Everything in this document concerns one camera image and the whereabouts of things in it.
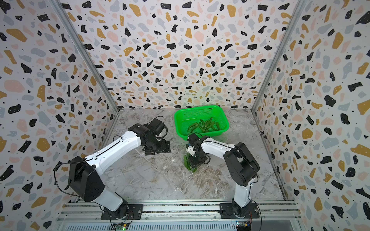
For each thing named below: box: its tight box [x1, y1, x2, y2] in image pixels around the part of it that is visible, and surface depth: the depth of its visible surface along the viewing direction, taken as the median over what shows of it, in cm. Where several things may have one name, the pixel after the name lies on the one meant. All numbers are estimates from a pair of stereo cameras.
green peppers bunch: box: [187, 117, 221, 133], surface depth 112 cm
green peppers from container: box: [183, 153, 198, 173], surface depth 91 cm
